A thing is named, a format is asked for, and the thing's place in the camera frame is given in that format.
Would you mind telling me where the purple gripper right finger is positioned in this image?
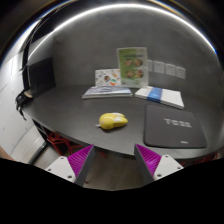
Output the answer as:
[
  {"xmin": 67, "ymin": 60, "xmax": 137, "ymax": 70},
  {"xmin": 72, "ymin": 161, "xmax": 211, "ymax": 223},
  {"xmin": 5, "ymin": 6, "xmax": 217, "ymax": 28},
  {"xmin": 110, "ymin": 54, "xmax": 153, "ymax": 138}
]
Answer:
[{"xmin": 134, "ymin": 144, "xmax": 183, "ymax": 184}]

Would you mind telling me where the small white picture card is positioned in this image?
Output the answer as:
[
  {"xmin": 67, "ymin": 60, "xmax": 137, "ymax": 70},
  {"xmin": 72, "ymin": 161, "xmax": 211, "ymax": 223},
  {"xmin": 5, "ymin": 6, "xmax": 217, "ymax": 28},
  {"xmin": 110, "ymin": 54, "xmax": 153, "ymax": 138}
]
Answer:
[{"xmin": 95, "ymin": 69, "xmax": 121, "ymax": 86}]

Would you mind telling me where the black monitor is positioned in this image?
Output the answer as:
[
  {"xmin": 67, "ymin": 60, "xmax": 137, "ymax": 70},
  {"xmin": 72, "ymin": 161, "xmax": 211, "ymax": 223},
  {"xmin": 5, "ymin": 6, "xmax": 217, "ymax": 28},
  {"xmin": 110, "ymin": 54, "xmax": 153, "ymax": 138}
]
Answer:
[{"xmin": 28, "ymin": 58, "xmax": 56, "ymax": 98}]

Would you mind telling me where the black mouse pad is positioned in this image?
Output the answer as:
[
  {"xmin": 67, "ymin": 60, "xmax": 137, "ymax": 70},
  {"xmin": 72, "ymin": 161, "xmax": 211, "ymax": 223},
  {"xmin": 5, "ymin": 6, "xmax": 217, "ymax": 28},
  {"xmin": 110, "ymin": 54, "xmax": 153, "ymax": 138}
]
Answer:
[{"xmin": 144, "ymin": 105, "xmax": 207, "ymax": 149}]

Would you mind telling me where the white wall socket row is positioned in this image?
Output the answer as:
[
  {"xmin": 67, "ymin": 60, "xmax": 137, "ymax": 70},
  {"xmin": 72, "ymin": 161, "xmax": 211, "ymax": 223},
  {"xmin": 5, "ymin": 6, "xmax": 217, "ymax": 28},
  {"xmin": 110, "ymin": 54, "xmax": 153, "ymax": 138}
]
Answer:
[{"xmin": 147, "ymin": 60, "xmax": 186, "ymax": 79}]

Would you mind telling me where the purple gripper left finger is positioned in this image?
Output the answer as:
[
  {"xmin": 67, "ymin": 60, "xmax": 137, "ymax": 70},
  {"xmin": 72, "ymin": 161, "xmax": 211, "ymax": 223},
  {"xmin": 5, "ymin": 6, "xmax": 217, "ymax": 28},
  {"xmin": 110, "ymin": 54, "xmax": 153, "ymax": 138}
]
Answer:
[{"xmin": 46, "ymin": 145, "xmax": 95, "ymax": 186}]

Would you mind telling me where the yellow computer mouse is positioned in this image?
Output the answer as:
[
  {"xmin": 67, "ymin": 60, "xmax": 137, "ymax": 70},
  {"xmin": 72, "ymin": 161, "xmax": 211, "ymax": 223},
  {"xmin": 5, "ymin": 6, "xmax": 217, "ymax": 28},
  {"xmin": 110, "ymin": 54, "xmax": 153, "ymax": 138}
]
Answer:
[{"xmin": 97, "ymin": 112, "xmax": 128, "ymax": 130}]

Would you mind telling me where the white book with blue band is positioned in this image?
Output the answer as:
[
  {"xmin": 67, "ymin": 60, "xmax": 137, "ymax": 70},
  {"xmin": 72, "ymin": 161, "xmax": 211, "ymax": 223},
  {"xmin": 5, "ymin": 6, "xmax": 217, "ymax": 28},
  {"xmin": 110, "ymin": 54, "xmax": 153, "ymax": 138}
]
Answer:
[{"xmin": 135, "ymin": 86, "xmax": 184, "ymax": 109}]

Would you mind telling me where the red chair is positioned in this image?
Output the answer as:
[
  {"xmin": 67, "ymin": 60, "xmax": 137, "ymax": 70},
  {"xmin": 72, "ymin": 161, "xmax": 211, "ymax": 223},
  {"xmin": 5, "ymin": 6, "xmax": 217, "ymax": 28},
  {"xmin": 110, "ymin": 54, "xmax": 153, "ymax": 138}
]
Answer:
[{"xmin": 47, "ymin": 132, "xmax": 83, "ymax": 155}]

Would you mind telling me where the green standing menu card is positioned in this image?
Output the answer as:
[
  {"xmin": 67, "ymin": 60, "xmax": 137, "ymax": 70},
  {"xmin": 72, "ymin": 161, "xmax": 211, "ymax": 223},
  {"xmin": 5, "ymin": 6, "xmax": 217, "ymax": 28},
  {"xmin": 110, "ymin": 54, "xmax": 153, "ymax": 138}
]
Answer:
[{"xmin": 117, "ymin": 47, "xmax": 149, "ymax": 88}]

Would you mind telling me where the black bag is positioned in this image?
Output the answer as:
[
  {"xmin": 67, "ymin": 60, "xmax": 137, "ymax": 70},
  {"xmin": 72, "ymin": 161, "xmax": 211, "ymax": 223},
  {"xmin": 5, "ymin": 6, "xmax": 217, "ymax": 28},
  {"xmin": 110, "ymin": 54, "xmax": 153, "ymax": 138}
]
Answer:
[{"xmin": 15, "ymin": 90, "xmax": 33, "ymax": 119}]

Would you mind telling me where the grey magazine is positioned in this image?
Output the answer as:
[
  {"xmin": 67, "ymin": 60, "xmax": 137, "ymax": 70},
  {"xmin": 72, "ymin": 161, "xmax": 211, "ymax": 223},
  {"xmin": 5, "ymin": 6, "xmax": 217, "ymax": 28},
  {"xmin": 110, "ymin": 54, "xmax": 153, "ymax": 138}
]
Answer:
[{"xmin": 82, "ymin": 86, "xmax": 133, "ymax": 99}]

